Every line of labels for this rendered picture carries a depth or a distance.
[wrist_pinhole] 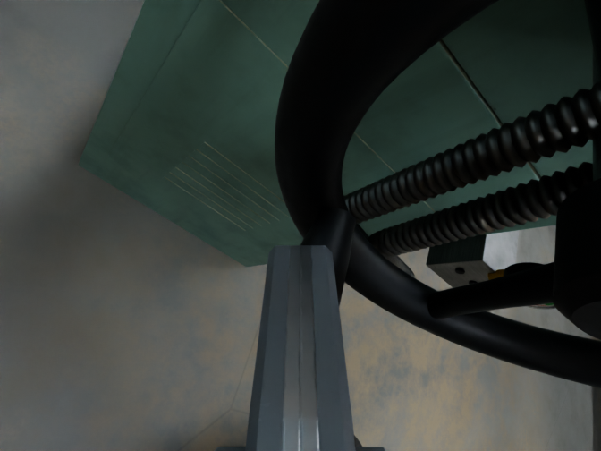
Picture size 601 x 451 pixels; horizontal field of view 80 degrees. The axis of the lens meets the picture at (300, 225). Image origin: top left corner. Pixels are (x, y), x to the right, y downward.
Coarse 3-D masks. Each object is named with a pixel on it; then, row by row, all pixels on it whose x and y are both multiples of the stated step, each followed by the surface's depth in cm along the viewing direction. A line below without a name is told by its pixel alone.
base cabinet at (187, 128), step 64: (192, 0) 31; (256, 0) 29; (128, 64) 41; (192, 64) 37; (256, 64) 34; (448, 64) 28; (128, 128) 53; (192, 128) 47; (256, 128) 43; (384, 128) 36; (448, 128) 33; (128, 192) 77; (192, 192) 65; (256, 192) 56; (448, 192) 41; (256, 256) 83
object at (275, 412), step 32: (288, 256) 10; (288, 288) 9; (288, 320) 8; (288, 352) 7; (256, 384) 7; (288, 384) 7; (256, 416) 6; (288, 416) 6; (224, 448) 6; (256, 448) 6; (288, 448) 6
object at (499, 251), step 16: (464, 240) 47; (480, 240) 45; (496, 240) 46; (512, 240) 49; (432, 256) 50; (448, 256) 48; (464, 256) 46; (480, 256) 44; (496, 256) 46; (512, 256) 49; (448, 272) 49; (464, 272) 47; (480, 272) 46
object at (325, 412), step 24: (312, 264) 10; (312, 288) 9; (312, 312) 8; (336, 312) 8; (312, 336) 8; (336, 336) 8; (312, 360) 7; (336, 360) 7; (312, 384) 7; (336, 384) 7; (312, 408) 6; (336, 408) 6; (312, 432) 6; (336, 432) 6
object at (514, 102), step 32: (512, 0) 23; (544, 0) 22; (576, 0) 22; (480, 32) 25; (512, 32) 24; (544, 32) 24; (576, 32) 23; (480, 64) 27; (512, 64) 26; (544, 64) 25; (576, 64) 25; (512, 96) 28; (544, 96) 27; (544, 160) 32; (576, 160) 31
